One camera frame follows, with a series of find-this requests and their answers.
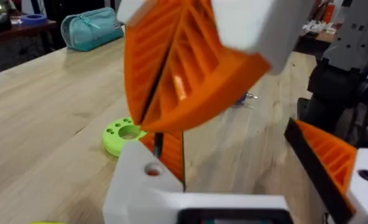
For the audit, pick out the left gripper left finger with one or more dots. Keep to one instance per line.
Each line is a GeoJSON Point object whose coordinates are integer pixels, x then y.
{"type": "Point", "coordinates": [134, 180]}

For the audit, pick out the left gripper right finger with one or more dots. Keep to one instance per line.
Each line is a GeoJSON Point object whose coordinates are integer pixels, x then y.
{"type": "Point", "coordinates": [364, 193]}

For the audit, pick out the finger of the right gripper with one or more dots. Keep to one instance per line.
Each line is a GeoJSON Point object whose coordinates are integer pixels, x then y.
{"type": "Point", "coordinates": [209, 77]}
{"type": "Point", "coordinates": [146, 56]}

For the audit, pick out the black screw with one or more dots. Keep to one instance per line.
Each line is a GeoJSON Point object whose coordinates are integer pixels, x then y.
{"type": "Point", "coordinates": [158, 144]}

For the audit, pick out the green disc with holes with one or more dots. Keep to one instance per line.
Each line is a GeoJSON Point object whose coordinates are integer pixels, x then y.
{"type": "Point", "coordinates": [115, 140]}

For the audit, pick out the teal zip bag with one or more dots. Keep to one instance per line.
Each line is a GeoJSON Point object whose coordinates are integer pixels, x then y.
{"type": "Point", "coordinates": [90, 29]}

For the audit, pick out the blue tape roll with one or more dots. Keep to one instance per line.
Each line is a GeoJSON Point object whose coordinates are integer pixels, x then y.
{"type": "Point", "coordinates": [33, 19]}

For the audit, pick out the heap of white parts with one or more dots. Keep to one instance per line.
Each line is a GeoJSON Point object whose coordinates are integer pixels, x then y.
{"type": "Point", "coordinates": [319, 27]}

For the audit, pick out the dark wooden side table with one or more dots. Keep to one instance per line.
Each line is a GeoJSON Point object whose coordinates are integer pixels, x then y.
{"type": "Point", "coordinates": [16, 32]}

